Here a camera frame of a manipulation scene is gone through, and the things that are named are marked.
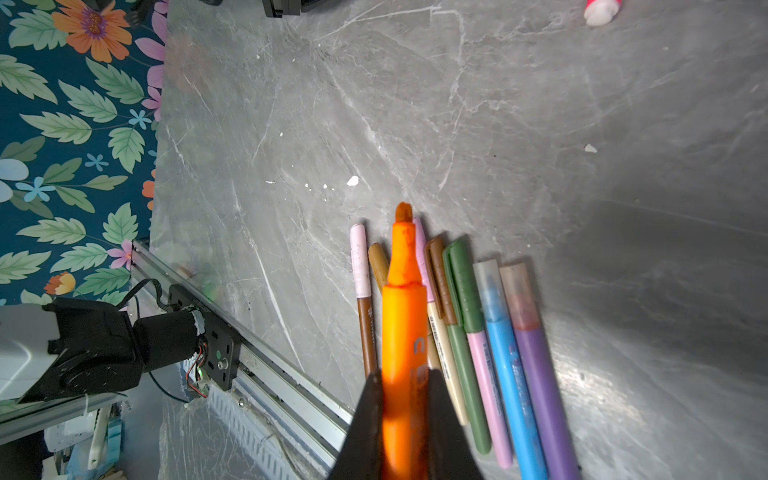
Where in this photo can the brown pen tan cap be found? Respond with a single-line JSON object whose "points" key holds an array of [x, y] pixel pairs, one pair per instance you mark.
{"points": [[379, 264]]}

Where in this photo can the white slotted cable duct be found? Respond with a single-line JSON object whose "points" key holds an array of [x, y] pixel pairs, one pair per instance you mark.
{"points": [[256, 435]]}

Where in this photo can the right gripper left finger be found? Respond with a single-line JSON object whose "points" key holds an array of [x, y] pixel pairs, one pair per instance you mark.
{"points": [[360, 457]]}

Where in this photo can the pink pen green cap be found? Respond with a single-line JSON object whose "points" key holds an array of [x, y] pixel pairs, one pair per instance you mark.
{"points": [[468, 310]]}

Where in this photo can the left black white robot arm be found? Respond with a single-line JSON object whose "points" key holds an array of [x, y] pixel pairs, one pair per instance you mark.
{"points": [[69, 348]]}

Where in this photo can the aluminium front rail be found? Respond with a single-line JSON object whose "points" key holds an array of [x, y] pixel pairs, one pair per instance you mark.
{"points": [[312, 422]]}

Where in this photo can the tan brown pen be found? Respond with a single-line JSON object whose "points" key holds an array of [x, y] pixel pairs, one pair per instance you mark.
{"points": [[438, 277]]}

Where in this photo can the brown pen pink cap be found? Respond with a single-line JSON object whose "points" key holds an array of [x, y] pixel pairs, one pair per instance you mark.
{"points": [[362, 283]]}

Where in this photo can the beige pen pink cap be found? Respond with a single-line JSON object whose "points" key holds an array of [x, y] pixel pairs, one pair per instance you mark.
{"points": [[443, 350]]}

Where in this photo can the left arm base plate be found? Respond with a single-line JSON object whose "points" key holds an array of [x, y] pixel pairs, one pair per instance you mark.
{"points": [[220, 342]]}

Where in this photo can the purple highlighter pen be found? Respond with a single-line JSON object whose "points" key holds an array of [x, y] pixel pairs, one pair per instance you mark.
{"points": [[540, 375]]}

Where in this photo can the dark green pen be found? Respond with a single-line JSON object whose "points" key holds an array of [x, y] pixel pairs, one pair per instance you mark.
{"points": [[464, 362]]}

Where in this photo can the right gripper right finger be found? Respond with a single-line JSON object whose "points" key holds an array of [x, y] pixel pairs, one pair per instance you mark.
{"points": [[449, 454]]}

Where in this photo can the blue highlighter pen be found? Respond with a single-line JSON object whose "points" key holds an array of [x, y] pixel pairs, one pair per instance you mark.
{"points": [[507, 360]]}

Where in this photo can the red pen cap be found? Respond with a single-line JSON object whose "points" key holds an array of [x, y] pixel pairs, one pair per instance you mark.
{"points": [[600, 12]]}

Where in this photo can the orange highlighter pen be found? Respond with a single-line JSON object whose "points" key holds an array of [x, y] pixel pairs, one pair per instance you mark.
{"points": [[404, 356]]}

